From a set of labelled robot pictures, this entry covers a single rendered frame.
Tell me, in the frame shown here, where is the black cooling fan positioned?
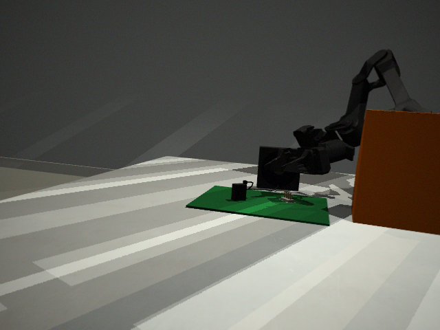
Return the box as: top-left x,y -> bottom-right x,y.
256,146 -> 300,191

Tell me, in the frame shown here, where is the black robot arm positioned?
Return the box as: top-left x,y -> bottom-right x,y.
293,49 -> 432,163

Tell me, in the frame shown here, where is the green circuit board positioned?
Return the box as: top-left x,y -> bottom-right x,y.
186,186 -> 329,226

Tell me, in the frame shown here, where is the black connector plug with cable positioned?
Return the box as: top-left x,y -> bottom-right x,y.
231,180 -> 267,201

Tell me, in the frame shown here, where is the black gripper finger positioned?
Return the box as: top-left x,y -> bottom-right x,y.
264,150 -> 287,172
281,149 -> 317,175

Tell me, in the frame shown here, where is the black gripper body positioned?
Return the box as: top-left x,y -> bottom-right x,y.
277,143 -> 332,175

